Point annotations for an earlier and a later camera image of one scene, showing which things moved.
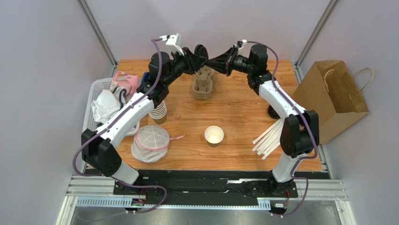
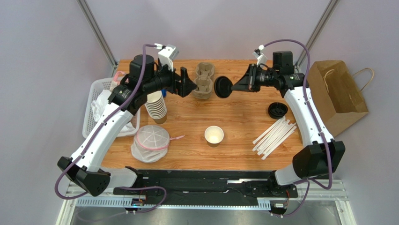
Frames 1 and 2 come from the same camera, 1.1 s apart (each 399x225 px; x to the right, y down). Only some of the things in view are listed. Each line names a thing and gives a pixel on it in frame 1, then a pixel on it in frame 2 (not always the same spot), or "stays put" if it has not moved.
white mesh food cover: x=150 y=143 stays put
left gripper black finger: x=196 y=61 → x=187 y=85
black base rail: x=205 y=188 stays put
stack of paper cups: x=158 y=114 stays put
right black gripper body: x=232 y=61 → x=252 y=78
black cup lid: x=201 y=50 → x=222 y=86
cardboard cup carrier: x=202 y=87 stays put
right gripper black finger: x=218 y=62 → x=244 y=84
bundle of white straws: x=269 y=140 stays put
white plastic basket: x=90 y=122 stays put
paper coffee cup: x=213 y=135 stays put
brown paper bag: x=331 y=89 stays put
